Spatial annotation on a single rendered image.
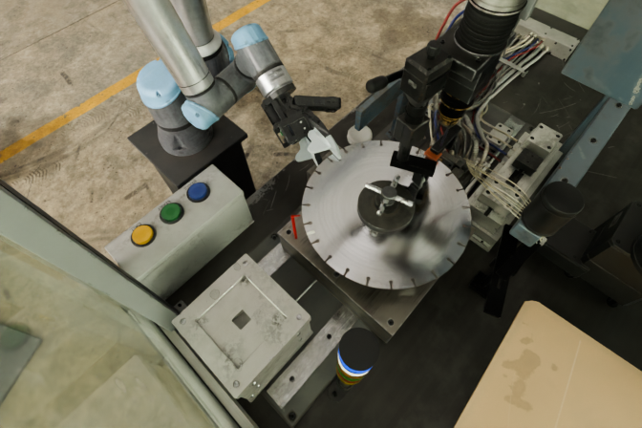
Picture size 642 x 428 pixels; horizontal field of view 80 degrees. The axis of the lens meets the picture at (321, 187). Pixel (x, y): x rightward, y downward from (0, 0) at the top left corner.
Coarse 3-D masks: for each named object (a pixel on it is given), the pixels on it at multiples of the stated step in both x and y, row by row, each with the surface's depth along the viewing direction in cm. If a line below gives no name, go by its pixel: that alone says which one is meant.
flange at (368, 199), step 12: (384, 180) 77; (360, 192) 76; (372, 192) 76; (408, 192) 76; (360, 204) 74; (372, 204) 74; (396, 204) 73; (360, 216) 74; (372, 216) 73; (384, 216) 73; (396, 216) 73; (408, 216) 73; (384, 228) 72; (396, 228) 72
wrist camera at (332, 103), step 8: (296, 96) 85; (304, 96) 86; (312, 96) 86; (320, 96) 87; (328, 96) 88; (296, 104) 85; (304, 104) 86; (312, 104) 86; (320, 104) 87; (328, 104) 87; (336, 104) 88; (328, 112) 91
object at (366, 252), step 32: (352, 160) 81; (384, 160) 81; (320, 192) 77; (352, 192) 77; (416, 192) 77; (448, 192) 77; (320, 224) 74; (352, 224) 73; (416, 224) 73; (448, 224) 73; (320, 256) 70; (352, 256) 70; (384, 256) 70; (416, 256) 70; (448, 256) 70; (384, 288) 67
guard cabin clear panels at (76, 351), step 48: (576, 0) 135; (0, 240) 41; (0, 288) 32; (48, 288) 42; (0, 336) 26; (48, 336) 32; (96, 336) 43; (144, 336) 62; (0, 384) 22; (48, 384) 27; (96, 384) 33; (144, 384) 44; (192, 384) 65
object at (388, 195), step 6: (396, 180) 73; (366, 186) 72; (372, 186) 72; (390, 186) 71; (378, 192) 72; (384, 192) 71; (390, 192) 71; (396, 192) 71; (384, 198) 71; (390, 198) 70; (396, 198) 71; (402, 198) 71; (384, 204) 70; (390, 204) 72; (408, 204) 70; (378, 210) 69
